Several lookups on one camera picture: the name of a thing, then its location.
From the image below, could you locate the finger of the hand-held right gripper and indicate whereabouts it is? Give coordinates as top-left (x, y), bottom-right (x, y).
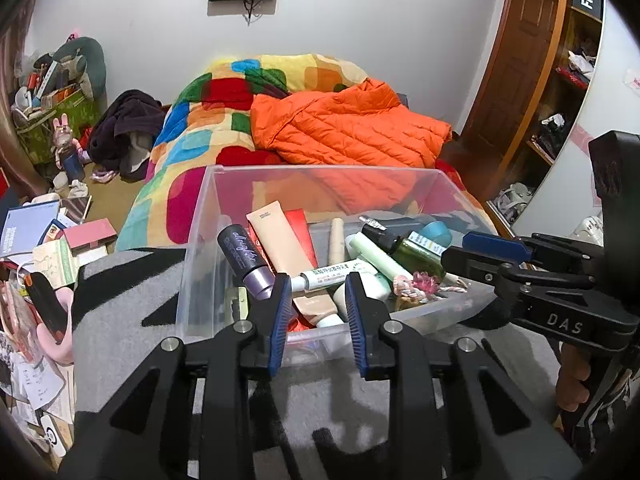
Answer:
top-left (441, 245), bottom-right (551, 302)
top-left (462, 231), bottom-right (604, 274)

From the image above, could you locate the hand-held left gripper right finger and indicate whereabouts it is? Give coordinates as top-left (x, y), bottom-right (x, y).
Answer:
top-left (345, 271), bottom-right (583, 480)

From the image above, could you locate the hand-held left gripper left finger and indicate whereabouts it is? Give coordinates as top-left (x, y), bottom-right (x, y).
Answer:
top-left (57, 272), bottom-right (294, 480)

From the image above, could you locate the mint green small bottle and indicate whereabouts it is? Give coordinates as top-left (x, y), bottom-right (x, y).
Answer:
top-left (356, 271), bottom-right (394, 302)

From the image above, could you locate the teal tape ring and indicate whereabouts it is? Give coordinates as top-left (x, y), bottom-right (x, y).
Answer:
top-left (419, 221), bottom-right (451, 249)

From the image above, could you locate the green mahjong tile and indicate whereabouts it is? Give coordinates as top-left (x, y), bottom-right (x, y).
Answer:
top-left (224, 286), bottom-right (249, 330)

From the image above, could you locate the braided rope charm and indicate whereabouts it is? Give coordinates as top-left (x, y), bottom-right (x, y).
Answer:
top-left (394, 271), bottom-right (469, 302)

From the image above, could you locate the dark green dropper bottle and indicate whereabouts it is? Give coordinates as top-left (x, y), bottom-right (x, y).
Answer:
top-left (360, 222), bottom-right (449, 282)

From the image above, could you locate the white ointment tube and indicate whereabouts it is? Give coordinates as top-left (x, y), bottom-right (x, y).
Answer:
top-left (299, 261), bottom-right (364, 292)

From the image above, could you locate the light green tube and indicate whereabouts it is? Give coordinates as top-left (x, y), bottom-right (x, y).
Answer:
top-left (345, 234), bottom-right (414, 286)

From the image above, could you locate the purple and black spray bottle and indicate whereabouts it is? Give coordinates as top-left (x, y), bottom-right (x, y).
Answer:
top-left (216, 225), bottom-right (278, 301)

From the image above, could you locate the beige cosmetic tube white cap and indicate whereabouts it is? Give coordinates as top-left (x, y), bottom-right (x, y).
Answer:
top-left (246, 201), bottom-right (347, 329)

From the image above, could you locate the beige cylinder with red band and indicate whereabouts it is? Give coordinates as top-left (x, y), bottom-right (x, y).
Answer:
top-left (328, 216), bottom-right (347, 267)

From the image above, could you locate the clear plastic storage bin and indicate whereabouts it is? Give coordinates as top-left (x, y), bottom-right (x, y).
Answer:
top-left (176, 164), bottom-right (501, 357)

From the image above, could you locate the red paper packet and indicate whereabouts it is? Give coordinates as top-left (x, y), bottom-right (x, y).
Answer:
top-left (284, 208), bottom-right (321, 333)

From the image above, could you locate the person's right hand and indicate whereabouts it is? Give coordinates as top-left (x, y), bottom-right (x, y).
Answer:
top-left (556, 342), bottom-right (597, 417)

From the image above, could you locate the white suitcase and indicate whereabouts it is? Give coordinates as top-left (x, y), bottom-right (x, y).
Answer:
top-left (570, 215), bottom-right (607, 247)

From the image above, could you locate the white sliding wardrobe door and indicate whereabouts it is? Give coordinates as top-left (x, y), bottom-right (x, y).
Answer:
top-left (510, 0), bottom-right (640, 248)

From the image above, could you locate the grey black striped blanket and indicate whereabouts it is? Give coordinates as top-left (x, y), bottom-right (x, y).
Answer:
top-left (70, 247), bottom-right (586, 480)

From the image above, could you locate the person's patterned clothing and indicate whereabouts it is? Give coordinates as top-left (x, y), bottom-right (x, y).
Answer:
top-left (560, 360), bottom-right (640, 461)

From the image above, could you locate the wooden door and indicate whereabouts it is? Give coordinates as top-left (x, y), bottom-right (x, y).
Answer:
top-left (460, 0), bottom-right (562, 171)

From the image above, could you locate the orange puffer jacket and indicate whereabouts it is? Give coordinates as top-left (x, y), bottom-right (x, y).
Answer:
top-left (250, 79), bottom-right (454, 201)

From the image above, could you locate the pink flat box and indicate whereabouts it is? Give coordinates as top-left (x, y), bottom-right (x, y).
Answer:
top-left (62, 218), bottom-right (119, 252)

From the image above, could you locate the colourful patchwork blanket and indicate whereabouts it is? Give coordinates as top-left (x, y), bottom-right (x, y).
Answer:
top-left (116, 54), bottom-right (497, 257)

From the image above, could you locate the beige printed box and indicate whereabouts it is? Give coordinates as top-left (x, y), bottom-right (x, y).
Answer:
top-left (32, 238), bottom-right (82, 292)

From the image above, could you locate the dark purple cloth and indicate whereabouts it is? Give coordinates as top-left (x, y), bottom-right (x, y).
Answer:
top-left (90, 90), bottom-right (167, 182)

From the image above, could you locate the blue book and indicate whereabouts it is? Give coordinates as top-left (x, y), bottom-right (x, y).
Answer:
top-left (0, 200), bottom-right (62, 262)

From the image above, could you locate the pink rabbit toy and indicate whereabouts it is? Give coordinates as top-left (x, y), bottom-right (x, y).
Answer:
top-left (52, 114), bottom-right (87, 182)

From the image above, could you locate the green cardboard box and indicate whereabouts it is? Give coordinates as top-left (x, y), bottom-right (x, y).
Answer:
top-left (17, 95), bottom-right (102, 166)

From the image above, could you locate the grey green neck pillow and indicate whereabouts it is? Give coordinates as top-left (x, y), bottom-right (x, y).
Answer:
top-left (50, 36), bottom-right (107, 102)

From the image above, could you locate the white strappy bag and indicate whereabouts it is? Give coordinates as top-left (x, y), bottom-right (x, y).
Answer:
top-left (492, 182), bottom-right (534, 222)

